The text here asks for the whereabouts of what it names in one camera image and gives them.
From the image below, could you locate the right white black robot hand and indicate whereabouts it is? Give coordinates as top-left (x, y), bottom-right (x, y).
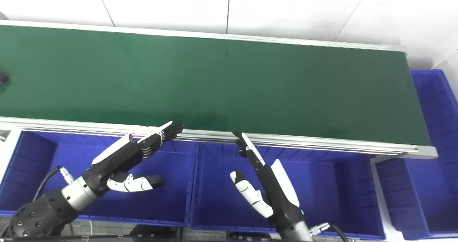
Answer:
top-left (230, 129), bottom-right (305, 232)

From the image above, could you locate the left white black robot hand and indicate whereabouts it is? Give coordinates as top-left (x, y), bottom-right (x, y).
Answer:
top-left (83, 121), bottom-right (185, 197)

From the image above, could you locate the blue plastic bin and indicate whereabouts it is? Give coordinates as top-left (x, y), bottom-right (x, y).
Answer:
top-left (0, 130), bottom-right (198, 227)
top-left (190, 142), bottom-right (387, 241)
top-left (410, 69), bottom-right (458, 156)
top-left (374, 155), bottom-right (458, 241)

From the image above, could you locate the green conveyor belt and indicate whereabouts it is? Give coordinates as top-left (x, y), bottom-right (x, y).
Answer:
top-left (0, 19), bottom-right (439, 160)

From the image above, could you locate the black robot torso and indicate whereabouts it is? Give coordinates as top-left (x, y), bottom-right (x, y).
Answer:
top-left (129, 224), bottom-right (276, 242)

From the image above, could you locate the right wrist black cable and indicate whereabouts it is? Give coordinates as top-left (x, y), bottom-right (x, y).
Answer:
top-left (310, 222), bottom-right (349, 242)

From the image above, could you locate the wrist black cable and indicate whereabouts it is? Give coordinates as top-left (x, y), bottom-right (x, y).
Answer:
top-left (32, 166), bottom-right (75, 203)
top-left (310, 222), bottom-right (349, 242)

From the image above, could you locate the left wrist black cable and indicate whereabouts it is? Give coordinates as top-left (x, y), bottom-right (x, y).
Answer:
top-left (32, 166), bottom-right (75, 203)

